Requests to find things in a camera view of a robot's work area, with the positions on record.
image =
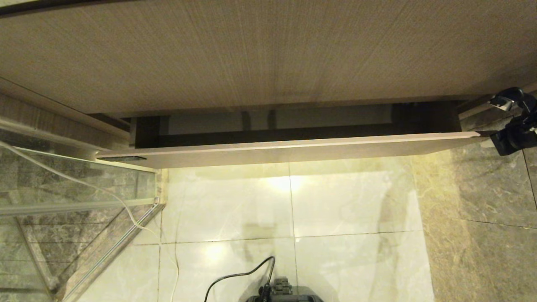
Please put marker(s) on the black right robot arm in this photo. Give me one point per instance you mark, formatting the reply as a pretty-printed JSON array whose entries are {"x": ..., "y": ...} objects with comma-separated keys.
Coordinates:
[{"x": 526, "y": 105}]

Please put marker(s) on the framed glass shower door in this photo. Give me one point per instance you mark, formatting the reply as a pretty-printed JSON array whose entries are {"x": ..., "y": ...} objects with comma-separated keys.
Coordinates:
[{"x": 63, "y": 235}]

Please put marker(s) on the beige wooden vanity cabinet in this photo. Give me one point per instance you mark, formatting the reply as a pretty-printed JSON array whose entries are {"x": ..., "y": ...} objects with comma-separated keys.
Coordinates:
[{"x": 251, "y": 50}]

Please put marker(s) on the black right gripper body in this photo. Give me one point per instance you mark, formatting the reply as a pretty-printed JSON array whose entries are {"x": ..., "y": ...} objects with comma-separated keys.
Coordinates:
[{"x": 527, "y": 128}]

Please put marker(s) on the beige wooden drawer front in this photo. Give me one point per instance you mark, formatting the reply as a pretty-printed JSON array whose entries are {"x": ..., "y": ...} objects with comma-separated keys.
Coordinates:
[{"x": 272, "y": 153}]

